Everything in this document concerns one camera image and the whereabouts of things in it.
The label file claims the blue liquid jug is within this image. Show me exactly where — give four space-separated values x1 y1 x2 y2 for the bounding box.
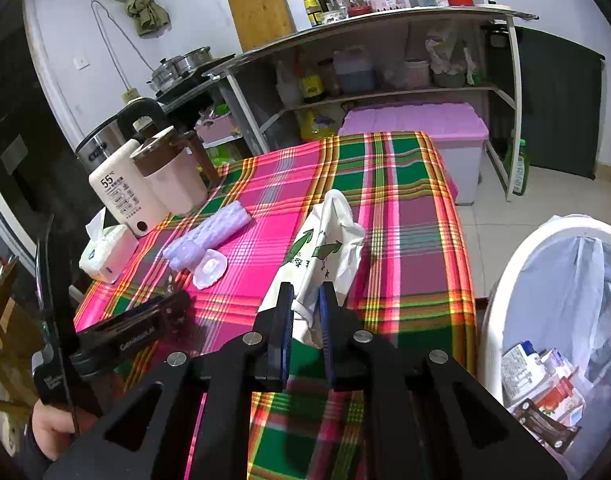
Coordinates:
333 46 376 94

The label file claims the white printed plastic bag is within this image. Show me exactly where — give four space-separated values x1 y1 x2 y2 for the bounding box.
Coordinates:
259 190 365 349

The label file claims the pink plaid tablecloth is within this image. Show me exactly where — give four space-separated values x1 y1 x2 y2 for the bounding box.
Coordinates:
72 130 479 480

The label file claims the metal kitchen shelf rack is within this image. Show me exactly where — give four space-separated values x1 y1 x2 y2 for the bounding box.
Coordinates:
149 5 541 203

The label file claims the white tissue box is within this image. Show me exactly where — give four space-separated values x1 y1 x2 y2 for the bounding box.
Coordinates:
79 208 138 284

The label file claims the steel cooking pot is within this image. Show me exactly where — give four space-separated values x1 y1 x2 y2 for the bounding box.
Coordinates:
147 47 212 92

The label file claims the person's left hand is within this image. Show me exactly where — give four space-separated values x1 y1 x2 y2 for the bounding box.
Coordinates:
31 400 98 460

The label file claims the green dish soap bottle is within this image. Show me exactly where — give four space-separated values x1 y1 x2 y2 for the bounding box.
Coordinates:
504 139 530 196

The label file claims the black panel appliance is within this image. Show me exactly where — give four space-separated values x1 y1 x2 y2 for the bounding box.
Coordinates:
481 24 604 180

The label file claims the purple bubble wrap roll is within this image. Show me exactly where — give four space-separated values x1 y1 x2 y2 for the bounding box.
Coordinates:
164 200 252 272

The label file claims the stainless steel rice cooker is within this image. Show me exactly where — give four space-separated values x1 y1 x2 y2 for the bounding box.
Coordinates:
74 96 171 174

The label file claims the white round trash bin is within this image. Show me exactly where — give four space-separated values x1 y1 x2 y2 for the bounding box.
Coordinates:
477 212 611 480

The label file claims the pink lidded storage box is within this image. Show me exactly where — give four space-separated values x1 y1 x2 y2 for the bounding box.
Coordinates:
337 100 491 206

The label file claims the wooden cutting board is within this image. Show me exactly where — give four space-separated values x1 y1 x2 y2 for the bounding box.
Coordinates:
228 0 297 52

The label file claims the green sauce bottle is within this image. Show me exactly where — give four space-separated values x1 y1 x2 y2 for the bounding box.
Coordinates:
304 0 323 27

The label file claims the translucent white bin liner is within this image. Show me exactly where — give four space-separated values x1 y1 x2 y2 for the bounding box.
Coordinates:
499 234 611 476

